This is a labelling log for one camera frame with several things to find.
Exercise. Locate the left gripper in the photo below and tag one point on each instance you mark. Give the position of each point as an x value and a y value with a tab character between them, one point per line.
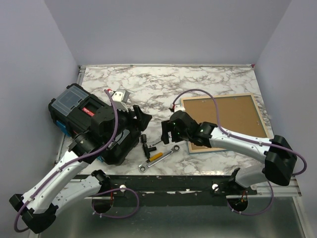
140	123

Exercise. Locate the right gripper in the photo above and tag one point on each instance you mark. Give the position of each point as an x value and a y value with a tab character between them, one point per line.
167	126

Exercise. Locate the blue picture frame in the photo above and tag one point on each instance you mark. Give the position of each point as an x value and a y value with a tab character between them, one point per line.
237	112

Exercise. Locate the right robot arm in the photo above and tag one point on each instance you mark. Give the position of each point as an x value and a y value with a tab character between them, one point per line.
275	156

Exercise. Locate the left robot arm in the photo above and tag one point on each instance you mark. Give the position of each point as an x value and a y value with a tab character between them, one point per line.
38	207

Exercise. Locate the large ratchet wrench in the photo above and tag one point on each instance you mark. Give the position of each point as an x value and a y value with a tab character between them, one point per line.
143	167

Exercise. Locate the black toolbox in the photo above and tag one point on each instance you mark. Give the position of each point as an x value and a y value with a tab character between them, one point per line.
86	124

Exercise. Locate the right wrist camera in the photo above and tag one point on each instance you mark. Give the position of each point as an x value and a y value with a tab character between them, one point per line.
176	107

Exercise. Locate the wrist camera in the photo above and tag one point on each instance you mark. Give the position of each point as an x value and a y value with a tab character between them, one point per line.
120	98
176	107

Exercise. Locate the aluminium table frame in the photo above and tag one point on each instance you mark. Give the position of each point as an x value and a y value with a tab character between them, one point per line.
272	213

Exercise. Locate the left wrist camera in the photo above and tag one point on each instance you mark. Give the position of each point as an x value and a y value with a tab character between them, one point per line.
120	98

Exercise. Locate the black T-handle tool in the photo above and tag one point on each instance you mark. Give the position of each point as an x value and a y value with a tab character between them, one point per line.
147	149

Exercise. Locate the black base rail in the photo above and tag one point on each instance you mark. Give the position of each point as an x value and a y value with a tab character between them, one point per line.
169	190

